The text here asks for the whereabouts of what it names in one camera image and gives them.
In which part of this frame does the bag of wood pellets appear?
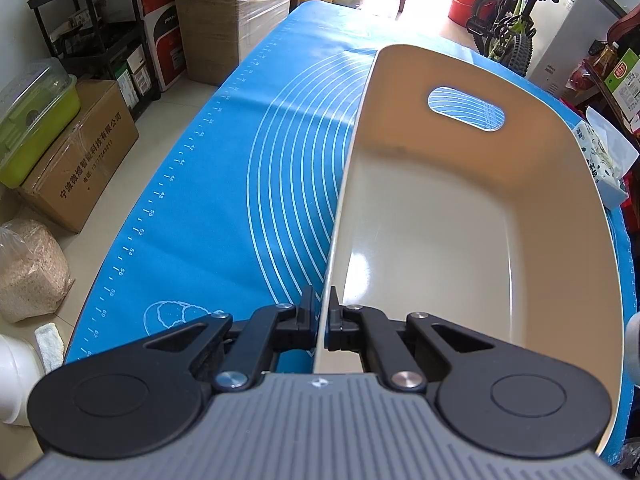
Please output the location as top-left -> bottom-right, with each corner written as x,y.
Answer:
1,218 -> 74,324

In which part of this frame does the white plastic pipe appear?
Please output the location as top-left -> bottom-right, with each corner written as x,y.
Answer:
0,335 -> 43,427

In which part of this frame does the black metal shelf rack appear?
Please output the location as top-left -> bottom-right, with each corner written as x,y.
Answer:
27,0 -> 160,118

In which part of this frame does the brown cardboard box with print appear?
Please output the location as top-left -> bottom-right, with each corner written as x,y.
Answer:
17,79 -> 139,233

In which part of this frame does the beige plastic storage bin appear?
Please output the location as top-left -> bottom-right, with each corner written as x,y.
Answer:
316,44 -> 623,452

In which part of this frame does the green plastic lidded container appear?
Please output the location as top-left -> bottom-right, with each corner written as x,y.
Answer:
1,58 -> 80,188

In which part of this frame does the large wrapped cardboard box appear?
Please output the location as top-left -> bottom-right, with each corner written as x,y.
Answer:
175,0 -> 291,86

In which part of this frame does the green white product box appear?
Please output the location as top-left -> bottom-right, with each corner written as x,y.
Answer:
605,49 -> 640,133

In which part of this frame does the floral tissue pack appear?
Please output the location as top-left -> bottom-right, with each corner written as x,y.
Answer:
572,106 -> 639,210

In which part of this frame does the green children's bicycle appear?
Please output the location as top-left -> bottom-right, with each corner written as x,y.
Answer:
465,0 -> 560,77

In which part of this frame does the white chest freezer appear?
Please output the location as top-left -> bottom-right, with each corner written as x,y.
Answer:
527,0 -> 626,98

